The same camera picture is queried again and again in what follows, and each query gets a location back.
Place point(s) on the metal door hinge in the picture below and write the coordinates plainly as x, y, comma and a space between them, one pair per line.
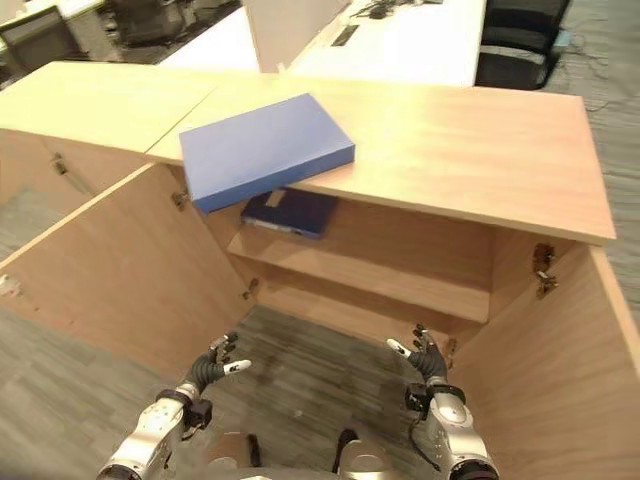
451, 350
180, 198
545, 267

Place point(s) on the dark blue labelled folder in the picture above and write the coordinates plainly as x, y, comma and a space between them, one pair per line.
290, 212

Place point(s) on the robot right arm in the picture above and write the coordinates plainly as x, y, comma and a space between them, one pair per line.
452, 430

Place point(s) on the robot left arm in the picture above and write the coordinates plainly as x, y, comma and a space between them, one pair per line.
150, 432

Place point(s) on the beige desk divider panel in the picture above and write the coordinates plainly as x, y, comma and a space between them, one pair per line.
295, 30

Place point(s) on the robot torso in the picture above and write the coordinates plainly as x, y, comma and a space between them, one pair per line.
295, 457

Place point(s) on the wooden neighbour cabinet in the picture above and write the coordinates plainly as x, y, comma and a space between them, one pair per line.
90, 110

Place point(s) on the wooden cabinet door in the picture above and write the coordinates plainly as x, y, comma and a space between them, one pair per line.
555, 370
130, 272

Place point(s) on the white office desk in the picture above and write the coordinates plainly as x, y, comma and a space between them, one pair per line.
400, 42
215, 47

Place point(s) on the black office chair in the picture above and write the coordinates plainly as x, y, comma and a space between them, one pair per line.
520, 42

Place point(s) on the wooden cabinet shelf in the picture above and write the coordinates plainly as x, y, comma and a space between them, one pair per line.
360, 270

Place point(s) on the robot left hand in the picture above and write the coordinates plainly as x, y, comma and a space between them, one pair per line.
209, 367

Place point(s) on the wooden office cabinet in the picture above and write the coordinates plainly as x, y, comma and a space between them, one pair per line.
400, 150

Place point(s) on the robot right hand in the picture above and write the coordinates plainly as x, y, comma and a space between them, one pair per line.
428, 361

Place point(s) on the blue folder box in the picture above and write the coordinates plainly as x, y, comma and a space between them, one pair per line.
262, 150

